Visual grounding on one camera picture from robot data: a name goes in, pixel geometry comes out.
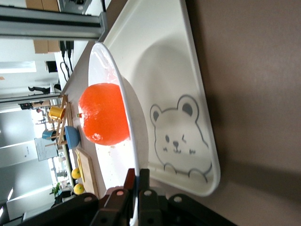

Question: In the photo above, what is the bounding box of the teal mug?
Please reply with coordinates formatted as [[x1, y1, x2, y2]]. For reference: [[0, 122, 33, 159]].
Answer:
[[42, 129, 57, 141]]

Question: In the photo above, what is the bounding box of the yellow plastic knife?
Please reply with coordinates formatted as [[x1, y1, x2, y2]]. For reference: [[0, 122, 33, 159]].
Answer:
[[77, 152, 86, 183]]

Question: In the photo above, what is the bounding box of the wooden mug rack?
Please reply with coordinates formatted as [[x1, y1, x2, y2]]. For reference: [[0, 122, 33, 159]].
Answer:
[[44, 94, 73, 148]]

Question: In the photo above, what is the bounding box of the blue bowl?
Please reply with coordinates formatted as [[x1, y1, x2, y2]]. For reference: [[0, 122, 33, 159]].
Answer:
[[64, 126, 81, 150]]

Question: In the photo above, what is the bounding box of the cardboard box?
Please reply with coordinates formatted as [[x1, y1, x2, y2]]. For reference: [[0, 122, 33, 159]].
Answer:
[[33, 40, 61, 54], [24, 0, 59, 12]]

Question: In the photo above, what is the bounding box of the bamboo cutting board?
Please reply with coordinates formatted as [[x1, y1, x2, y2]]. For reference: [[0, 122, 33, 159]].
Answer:
[[75, 147, 99, 197]]

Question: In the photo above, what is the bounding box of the aluminium profile post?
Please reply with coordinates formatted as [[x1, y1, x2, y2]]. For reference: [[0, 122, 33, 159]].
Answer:
[[0, 6, 109, 42]]

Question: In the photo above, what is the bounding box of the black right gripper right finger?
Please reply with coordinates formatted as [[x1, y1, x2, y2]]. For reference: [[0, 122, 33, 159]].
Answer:
[[137, 169, 163, 226]]

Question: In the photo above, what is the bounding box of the yellow mug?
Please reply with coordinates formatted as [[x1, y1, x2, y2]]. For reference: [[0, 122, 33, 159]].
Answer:
[[48, 106, 66, 121]]

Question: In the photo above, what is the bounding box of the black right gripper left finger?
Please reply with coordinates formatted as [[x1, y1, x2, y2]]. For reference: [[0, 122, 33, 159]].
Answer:
[[90, 168, 137, 226]]

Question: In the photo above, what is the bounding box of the orange fruit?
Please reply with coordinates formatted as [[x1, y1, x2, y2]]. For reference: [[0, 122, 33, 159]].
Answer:
[[78, 83, 131, 146]]

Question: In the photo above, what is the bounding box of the cream tray with bear print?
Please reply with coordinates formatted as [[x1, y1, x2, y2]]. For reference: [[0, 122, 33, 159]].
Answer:
[[103, 0, 221, 197]]

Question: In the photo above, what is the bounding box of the white round plate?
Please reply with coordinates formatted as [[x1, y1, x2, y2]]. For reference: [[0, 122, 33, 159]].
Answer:
[[88, 42, 151, 226]]

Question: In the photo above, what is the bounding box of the green potted plant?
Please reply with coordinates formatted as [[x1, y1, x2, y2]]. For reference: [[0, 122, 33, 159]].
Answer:
[[49, 182, 62, 196]]

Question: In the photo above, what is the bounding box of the white notice board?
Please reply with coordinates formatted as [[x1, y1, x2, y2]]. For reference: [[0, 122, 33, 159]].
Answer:
[[34, 137, 58, 162]]

